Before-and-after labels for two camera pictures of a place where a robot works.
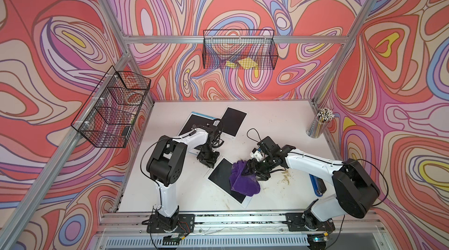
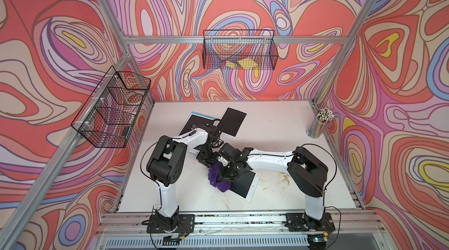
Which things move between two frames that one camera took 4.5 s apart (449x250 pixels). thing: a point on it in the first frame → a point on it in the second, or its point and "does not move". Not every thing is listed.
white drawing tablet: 232,120 does not move
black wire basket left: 111,114 does not move
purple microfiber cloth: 247,184 → 213,177
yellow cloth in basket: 247,62 does not move
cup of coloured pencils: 324,116 does not move
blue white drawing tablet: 197,120 does not move
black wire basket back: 239,49 does not move
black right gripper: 254,162 → 223,176
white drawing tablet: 220,176 → 244,186
